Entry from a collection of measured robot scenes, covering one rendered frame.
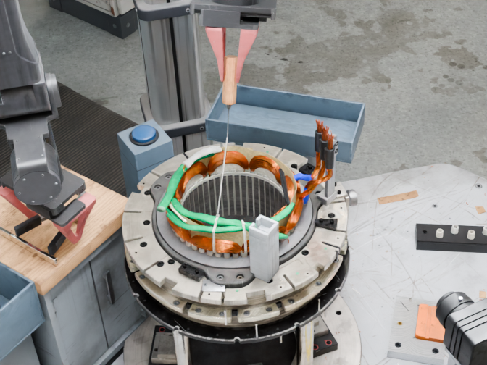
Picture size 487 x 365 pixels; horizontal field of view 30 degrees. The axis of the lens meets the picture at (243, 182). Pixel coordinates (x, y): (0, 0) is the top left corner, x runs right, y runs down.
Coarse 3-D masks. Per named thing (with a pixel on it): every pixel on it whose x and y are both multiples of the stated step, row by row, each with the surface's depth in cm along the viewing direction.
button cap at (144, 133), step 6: (138, 126) 153; (144, 126) 153; (150, 126) 153; (132, 132) 152; (138, 132) 152; (144, 132) 152; (150, 132) 152; (138, 138) 151; (144, 138) 151; (150, 138) 151
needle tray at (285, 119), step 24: (240, 96) 159; (264, 96) 157; (288, 96) 155; (312, 96) 154; (216, 120) 150; (240, 120) 156; (264, 120) 156; (288, 120) 156; (312, 120) 156; (336, 120) 155; (360, 120) 149; (240, 144) 152; (288, 144) 149; (312, 144) 147
